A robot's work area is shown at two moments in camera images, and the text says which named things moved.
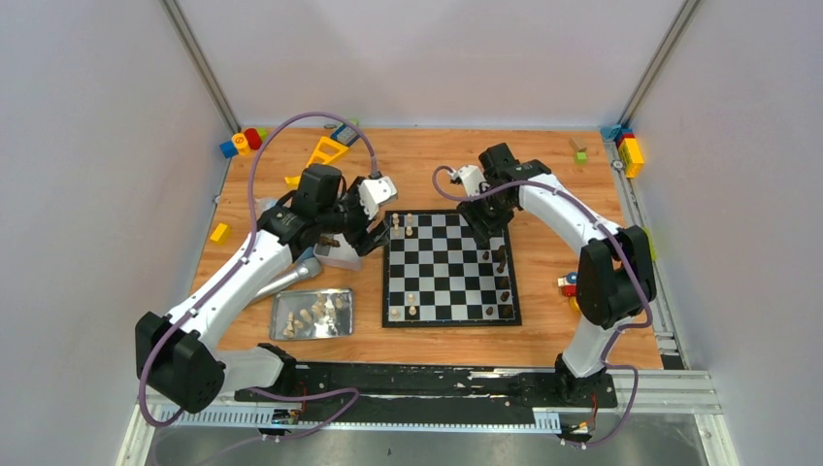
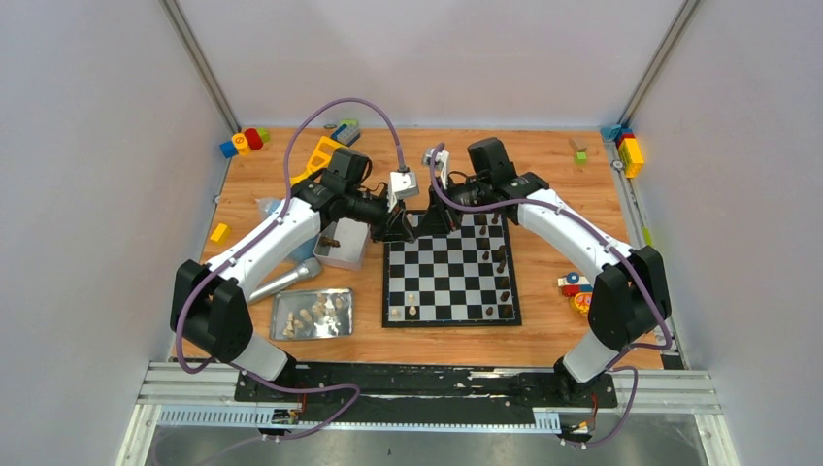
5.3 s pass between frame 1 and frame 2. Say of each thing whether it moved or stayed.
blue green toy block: stayed
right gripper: moved
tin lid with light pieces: stayed
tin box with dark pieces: stayed
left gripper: moved
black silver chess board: stayed
